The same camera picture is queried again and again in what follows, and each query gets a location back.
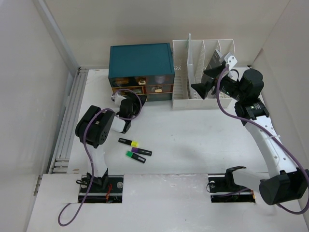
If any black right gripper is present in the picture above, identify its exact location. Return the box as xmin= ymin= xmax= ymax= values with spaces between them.
xmin=191 ymin=65 xmax=245 ymax=102

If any clear mesh document pouch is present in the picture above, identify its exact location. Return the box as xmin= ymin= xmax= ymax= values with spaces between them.
xmin=186 ymin=33 xmax=195 ymax=99

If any yellow cap black highlighter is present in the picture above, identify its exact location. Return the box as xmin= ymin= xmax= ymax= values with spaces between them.
xmin=118 ymin=138 xmax=139 ymax=147

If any clear jar of paper clips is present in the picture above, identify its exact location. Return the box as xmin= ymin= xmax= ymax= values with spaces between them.
xmin=154 ymin=75 xmax=167 ymax=84

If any teal desktop drawer cabinet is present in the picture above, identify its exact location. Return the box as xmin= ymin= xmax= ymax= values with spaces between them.
xmin=108 ymin=43 xmax=175 ymax=102

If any purple cap black highlighter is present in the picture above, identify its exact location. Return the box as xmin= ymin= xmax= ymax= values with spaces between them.
xmin=131 ymin=147 xmax=152 ymax=156

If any green cap black highlighter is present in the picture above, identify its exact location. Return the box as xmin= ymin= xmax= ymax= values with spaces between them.
xmin=126 ymin=151 xmax=146 ymax=163

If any grey Canon setup guide booklet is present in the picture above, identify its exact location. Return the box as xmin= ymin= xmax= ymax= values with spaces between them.
xmin=206 ymin=49 xmax=225 ymax=72

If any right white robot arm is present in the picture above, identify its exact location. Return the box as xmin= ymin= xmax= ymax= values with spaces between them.
xmin=191 ymin=64 xmax=309 ymax=206

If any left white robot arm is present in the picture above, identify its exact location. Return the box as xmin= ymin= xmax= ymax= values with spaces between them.
xmin=75 ymin=89 xmax=147 ymax=192

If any white perforated file organizer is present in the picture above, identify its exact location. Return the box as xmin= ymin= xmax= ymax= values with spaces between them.
xmin=172 ymin=39 xmax=235 ymax=110

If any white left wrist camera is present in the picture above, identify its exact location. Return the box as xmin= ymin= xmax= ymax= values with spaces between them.
xmin=111 ymin=93 xmax=126 ymax=106

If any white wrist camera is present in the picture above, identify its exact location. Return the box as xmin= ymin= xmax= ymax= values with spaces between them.
xmin=111 ymin=93 xmax=126 ymax=106
xmin=224 ymin=52 xmax=238 ymax=71

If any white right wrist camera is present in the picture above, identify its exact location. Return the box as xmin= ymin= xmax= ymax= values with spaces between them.
xmin=224 ymin=52 xmax=238 ymax=71

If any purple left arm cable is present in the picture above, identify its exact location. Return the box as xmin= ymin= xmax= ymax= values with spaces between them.
xmin=57 ymin=88 xmax=142 ymax=227

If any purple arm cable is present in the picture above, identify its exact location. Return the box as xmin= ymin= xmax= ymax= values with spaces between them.
xmin=216 ymin=66 xmax=309 ymax=215
xmin=57 ymin=88 xmax=142 ymax=227

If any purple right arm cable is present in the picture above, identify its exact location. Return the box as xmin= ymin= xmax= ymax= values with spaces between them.
xmin=216 ymin=66 xmax=309 ymax=215

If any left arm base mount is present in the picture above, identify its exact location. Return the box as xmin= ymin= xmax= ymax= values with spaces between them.
xmin=76 ymin=173 xmax=124 ymax=203

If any aluminium frame rail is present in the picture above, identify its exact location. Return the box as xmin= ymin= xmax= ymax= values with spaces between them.
xmin=33 ymin=0 xmax=87 ymax=174

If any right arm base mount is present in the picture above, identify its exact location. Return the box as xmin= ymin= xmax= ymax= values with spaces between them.
xmin=206 ymin=166 xmax=255 ymax=203

